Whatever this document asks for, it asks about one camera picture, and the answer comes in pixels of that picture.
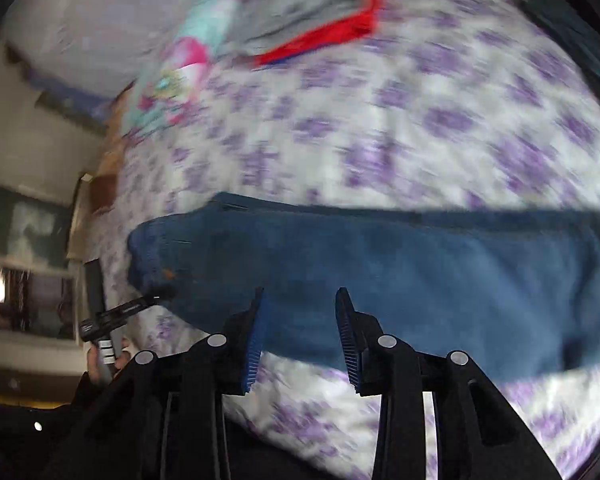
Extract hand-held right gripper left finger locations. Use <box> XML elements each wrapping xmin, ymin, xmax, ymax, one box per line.
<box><xmin>40</xmin><ymin>287</ymin><xmax>266</xmax><ymax>480</ymax></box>

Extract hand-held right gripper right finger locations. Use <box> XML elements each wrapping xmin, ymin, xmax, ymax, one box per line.
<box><xmin>335</xmin><ymin>287</ymin><xmax>563</xmax><ymax>480</ymax></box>

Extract blue denim pants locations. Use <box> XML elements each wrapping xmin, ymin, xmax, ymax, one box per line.
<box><xmin>127</xmin><ymin>191</ymin><xmax>600</xmax><ymax>380</ymax></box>

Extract person's left hand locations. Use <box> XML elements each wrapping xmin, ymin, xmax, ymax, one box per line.
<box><xmin>86</xmin><ymin>338</ymin><xmax>132</xmax><ymax>386</ymax></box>

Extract wooden bedside furniture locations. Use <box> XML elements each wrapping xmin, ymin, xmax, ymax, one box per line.
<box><xmin>87</xmin><ymin>82</ymin><xmax>137</xmax><ymax>216</ymax></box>

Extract purple floral bed sheet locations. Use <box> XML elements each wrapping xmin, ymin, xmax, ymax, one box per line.
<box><xmin>96</xmin><ymin>0</ymin><xmax>600</xmax><ymax>480</ymax></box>

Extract teal and pink printed cloth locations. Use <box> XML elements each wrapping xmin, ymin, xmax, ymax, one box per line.
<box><xmin>122</xmin><ymin>0</ymin><xmax>240</xmax><ymax>137</ymax></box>

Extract red folded garment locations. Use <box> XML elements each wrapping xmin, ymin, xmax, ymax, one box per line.
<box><xmin>255</xmin><ymin>0</ymin><xmax>385</xmax><ymax>67</ymax></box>

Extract grey folded garment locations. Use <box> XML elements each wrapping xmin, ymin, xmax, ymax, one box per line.
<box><xmin>232</xmin><ymin>0</ymin><xmax>373</xmax><ymax>57</ymax></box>

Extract dark teal cloth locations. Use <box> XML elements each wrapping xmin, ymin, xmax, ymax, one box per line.
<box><xmin>522</xmin><ymin>0</ymin><xmax>600</xmax><ymax>106</ymax></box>

